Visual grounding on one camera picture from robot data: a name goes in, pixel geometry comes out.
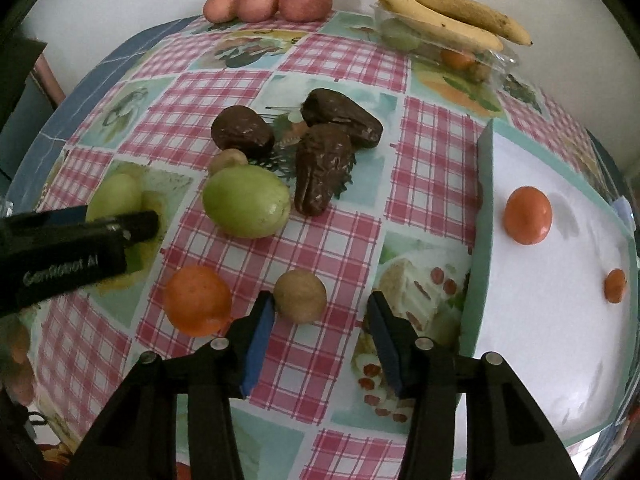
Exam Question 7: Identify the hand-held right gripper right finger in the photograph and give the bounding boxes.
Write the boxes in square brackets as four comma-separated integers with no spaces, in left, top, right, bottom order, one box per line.
[366,290,581,480]

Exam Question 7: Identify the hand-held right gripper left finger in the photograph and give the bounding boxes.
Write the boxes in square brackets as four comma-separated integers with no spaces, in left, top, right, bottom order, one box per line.
[62,290,277,480]

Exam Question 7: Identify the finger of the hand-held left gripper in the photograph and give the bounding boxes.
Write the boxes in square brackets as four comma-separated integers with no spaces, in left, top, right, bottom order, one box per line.
[86,210,161,243]

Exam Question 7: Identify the large orange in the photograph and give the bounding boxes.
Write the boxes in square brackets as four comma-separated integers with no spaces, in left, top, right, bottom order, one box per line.
[163,265,233,337]

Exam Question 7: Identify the small tan round fruit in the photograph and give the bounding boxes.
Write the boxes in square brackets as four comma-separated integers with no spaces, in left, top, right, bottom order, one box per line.
[208,148,249,177]

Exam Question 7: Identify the large green guava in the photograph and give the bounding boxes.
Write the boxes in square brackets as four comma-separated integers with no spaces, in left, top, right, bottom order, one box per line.
[202,165,292,239]

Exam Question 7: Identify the round dark brown avocado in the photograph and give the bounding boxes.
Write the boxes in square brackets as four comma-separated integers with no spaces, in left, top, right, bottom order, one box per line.
[210,105,276,154]

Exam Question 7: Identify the white tray with teal rim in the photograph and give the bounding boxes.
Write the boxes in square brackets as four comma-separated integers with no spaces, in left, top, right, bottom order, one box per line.
[457,119,639,448]

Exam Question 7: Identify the long dark brown avocado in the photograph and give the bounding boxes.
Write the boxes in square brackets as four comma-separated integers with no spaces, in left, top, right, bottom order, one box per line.
[293,124,357,217]
[301,88,384,150]

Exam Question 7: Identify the checkered printed tablecloth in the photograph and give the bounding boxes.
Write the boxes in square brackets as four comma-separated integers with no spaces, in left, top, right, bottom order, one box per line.
[10,7,632,480]

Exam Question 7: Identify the pink board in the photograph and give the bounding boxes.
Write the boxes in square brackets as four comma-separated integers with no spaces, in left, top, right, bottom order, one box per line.
[32,55,67,107]

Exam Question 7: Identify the dark grey cabinet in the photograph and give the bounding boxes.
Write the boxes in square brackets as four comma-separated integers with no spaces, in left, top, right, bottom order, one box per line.
[0,25,62,181]

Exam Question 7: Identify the small pinkish red apple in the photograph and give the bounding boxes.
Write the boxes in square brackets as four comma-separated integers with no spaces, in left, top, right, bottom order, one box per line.
[202,0,240,23]

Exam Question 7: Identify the small orange tangerine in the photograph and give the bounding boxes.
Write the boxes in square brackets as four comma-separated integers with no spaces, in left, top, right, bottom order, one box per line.
[603,268,628,304]

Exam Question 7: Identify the orange fruit in container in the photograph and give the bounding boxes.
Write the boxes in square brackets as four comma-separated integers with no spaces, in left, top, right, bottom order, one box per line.
[440,47,476,71]

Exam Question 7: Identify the clear glass bowl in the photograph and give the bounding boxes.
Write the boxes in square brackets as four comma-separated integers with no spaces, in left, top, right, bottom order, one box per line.
[370,2,519,84]

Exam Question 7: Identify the green fruit in container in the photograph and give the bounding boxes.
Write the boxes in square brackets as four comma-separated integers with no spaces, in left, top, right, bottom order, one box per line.
[380,19,424,52]

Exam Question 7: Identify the pale yellow banana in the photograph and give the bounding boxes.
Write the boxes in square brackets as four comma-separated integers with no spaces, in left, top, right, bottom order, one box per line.
[375,0,504,54]

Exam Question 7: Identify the bunch of yellow bananas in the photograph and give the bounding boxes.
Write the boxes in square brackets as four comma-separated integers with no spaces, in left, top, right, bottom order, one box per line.
[387,0,534,47]

